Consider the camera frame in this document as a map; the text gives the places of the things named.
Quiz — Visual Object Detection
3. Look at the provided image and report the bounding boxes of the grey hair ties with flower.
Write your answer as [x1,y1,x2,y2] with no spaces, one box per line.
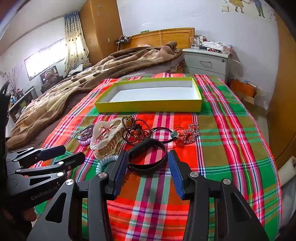
[74,123,95,141]

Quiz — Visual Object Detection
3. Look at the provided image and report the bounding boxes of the light blue spiral hair tie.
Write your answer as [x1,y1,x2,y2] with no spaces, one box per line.
[95,155,119,175]

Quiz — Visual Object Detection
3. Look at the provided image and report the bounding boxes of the cream translucent hair claw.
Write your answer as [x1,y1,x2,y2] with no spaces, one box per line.
[90,118,124,160]

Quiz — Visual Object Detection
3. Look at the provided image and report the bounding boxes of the pink rhinestone hair clip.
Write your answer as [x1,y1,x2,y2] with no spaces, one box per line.
[182,123,200,145]

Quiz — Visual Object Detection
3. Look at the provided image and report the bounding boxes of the dark beaded bracelet with charms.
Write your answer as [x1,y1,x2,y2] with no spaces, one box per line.
[121,116,152,146]

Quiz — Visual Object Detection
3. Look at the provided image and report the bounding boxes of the black hair tie teal bead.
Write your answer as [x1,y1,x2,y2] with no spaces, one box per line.
[151,127,179,144]

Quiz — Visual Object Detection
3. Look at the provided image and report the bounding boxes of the black smart wristband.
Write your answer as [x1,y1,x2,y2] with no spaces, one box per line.
[127,138,168,175]

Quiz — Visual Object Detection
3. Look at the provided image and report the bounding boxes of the person's left hand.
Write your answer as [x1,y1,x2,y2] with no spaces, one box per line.
[1,207,37,222]

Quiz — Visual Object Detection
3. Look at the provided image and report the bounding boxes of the brown paw print blanket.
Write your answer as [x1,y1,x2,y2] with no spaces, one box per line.
[6,41,182,151]

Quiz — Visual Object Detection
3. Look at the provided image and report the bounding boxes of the red green plaid cloth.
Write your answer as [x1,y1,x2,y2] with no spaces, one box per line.
[44,75,281,240]

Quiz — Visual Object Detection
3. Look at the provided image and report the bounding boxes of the white paper towel roll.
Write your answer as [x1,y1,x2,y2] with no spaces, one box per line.
[278,156,296,187]

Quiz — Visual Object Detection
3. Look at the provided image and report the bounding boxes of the wooden cabinet on right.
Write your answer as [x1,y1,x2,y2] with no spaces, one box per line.
[267,14,295,169]

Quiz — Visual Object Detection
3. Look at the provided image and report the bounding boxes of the dotted window curtain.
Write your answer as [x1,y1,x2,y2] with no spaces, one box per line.
[63,11,89,77]

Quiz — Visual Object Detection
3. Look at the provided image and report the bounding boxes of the orange box on floor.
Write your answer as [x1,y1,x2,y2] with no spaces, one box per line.
[230,79,257,97]

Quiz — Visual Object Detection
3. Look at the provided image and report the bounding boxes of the yellow-green shallow box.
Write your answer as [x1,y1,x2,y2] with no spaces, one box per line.
[95,77,202,113]

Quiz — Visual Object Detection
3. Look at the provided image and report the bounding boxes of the grey nightstand with drawers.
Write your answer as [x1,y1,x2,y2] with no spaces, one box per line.
[182,48,231,83]

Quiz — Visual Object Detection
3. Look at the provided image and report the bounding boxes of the tall wooden wardrobe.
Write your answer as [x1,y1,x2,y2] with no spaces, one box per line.
[79,0,122,65]

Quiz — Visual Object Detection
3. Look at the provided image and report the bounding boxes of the clutter on nightstand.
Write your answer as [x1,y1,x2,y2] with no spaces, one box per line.
[190,36,233,54]

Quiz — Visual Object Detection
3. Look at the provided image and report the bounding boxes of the wooden bed headboard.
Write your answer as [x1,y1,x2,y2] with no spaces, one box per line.
[119,28,195,50]

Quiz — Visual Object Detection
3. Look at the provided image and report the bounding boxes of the cartoon children wall sticker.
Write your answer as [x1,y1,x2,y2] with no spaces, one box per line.
[218,0,275,20]

